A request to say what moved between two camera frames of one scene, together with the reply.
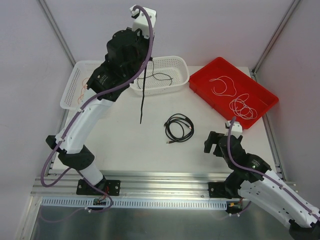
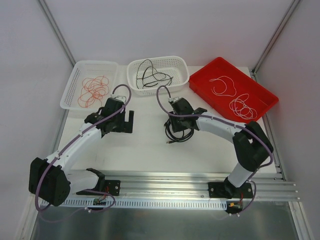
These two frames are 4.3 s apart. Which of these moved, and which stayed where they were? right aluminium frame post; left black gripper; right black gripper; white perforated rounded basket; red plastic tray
Moved: right black gripper; left black gripper
Stayed: red plastic tray; right aluminium frame post; white perforated rounded basket
